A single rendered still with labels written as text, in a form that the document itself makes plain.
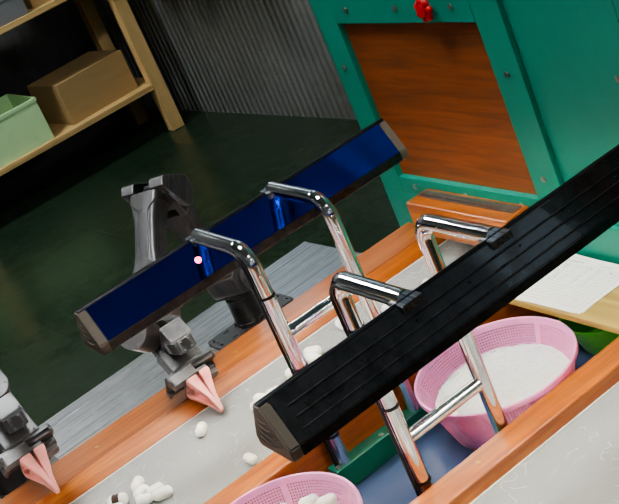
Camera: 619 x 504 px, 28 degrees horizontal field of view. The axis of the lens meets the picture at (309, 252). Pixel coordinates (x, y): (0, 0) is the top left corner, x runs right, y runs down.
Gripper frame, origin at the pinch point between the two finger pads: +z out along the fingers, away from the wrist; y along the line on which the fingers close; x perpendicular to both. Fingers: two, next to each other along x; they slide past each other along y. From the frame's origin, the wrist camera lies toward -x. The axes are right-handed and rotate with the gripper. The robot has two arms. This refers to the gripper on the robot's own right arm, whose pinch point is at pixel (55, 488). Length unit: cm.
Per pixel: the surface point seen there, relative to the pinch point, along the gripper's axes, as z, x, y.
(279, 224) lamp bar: -3, -30, 48
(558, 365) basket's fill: 42, -24, 69
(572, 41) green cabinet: 12, -57, 92
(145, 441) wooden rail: -1.8, 10.1, 18.7
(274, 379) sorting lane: 4.2, 6.4, 43.1
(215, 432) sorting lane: 6.7, 4.2, 27.8
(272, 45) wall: -235, 256, 243
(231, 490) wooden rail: 22.5, -12.5, 19.2
